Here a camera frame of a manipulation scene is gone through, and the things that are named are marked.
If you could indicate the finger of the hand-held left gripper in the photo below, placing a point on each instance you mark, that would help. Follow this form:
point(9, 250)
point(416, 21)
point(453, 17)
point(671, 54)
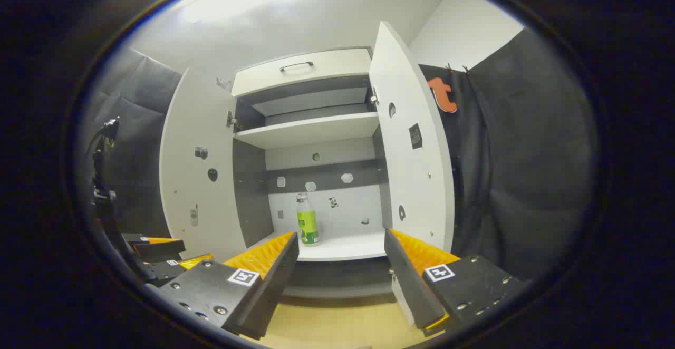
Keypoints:
point(166, 272)
point(161, 251)

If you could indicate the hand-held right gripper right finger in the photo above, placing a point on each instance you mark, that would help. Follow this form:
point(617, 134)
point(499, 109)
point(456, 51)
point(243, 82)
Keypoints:
point(408, 286)

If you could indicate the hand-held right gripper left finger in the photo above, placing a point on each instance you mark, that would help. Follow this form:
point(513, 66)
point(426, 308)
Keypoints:
point(274, 286)

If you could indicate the clear bottle with green label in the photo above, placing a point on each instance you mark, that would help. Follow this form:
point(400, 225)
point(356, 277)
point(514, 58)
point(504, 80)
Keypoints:
point(308, 228)

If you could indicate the white cabinet door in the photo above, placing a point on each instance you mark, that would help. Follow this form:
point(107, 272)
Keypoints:
point(416, 180)
point(190, 106)

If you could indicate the white cabinet with grey interior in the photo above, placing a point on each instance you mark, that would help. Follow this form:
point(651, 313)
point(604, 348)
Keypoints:
point(316, 127)

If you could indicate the white cabinet drawer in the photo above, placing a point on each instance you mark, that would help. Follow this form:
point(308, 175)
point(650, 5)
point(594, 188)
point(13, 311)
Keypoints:
point(337, 67)

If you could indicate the black backdrop cloth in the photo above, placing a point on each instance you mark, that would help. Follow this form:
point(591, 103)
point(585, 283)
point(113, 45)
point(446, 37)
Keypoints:
point(527, 154)
point(142, 127)

